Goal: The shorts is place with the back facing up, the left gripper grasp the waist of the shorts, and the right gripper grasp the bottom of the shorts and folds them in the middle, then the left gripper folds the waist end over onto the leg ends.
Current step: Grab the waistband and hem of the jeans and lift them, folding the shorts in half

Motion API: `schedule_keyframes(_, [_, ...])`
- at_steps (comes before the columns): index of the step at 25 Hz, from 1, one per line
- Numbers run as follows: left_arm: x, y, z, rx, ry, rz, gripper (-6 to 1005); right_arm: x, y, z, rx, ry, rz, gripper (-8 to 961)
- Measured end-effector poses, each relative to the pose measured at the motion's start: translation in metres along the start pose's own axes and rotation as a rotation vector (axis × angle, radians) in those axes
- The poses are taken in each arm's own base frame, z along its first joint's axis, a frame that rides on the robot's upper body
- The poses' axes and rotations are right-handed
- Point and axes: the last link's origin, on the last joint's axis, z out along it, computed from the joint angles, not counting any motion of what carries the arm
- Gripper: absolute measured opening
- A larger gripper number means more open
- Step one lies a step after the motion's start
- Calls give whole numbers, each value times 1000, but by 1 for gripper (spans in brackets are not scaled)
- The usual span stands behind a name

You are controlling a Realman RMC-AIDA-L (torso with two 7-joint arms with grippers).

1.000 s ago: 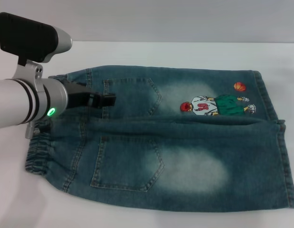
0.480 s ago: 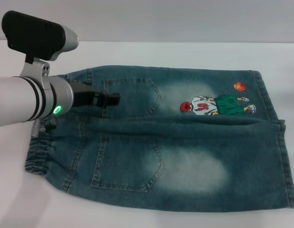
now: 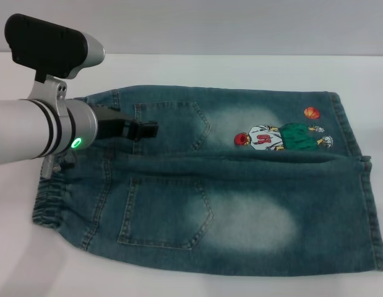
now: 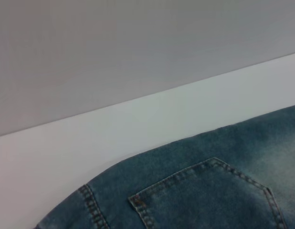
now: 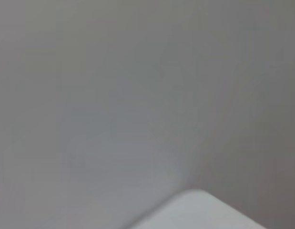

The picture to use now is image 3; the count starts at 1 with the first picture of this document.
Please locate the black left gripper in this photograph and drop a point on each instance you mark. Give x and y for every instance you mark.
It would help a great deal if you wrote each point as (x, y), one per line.
(114, 125)

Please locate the blue denim shorts with basketball print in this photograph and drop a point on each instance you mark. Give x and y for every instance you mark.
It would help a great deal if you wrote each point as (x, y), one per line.
(240, 201)

